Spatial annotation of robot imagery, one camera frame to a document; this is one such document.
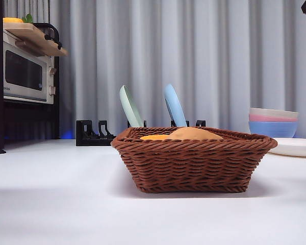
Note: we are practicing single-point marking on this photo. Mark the brown potato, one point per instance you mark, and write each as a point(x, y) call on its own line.
point(193, 134)

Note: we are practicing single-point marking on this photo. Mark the brown wicker basket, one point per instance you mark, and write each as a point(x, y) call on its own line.
point(193, 166)

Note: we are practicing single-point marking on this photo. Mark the orange yellow corn cob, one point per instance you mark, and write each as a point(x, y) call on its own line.
point(154, 137)

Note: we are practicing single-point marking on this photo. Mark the grey curtain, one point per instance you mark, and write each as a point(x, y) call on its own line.
point(219, 63)

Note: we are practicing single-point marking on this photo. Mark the cream bowl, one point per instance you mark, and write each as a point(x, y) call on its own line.
point(273, 111)

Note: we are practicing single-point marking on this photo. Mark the pink bowl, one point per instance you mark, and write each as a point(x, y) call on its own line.
point(270, 118)

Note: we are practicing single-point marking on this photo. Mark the blue bowl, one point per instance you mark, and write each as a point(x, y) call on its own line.
point(273, 130)

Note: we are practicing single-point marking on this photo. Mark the cream white plate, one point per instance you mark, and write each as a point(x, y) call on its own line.
point(295, 148)

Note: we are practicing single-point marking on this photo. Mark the light blue plate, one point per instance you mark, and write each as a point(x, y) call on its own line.
point(174, 107)

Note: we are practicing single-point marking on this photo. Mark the pale green plate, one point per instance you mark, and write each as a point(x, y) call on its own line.
point(130, 107)

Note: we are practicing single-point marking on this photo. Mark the black dish rack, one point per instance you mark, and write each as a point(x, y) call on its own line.
point(91, 139)

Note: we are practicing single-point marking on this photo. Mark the green leaf sprig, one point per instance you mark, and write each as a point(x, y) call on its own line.
point(28, 18)

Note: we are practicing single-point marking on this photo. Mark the wooden cutting board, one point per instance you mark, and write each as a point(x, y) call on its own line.
point(28, 35)

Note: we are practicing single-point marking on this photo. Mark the white toaster oven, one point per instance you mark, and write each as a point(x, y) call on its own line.
point(23, 71)

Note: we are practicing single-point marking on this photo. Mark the yellow fruit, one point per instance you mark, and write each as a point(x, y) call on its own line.
point(12, 20)

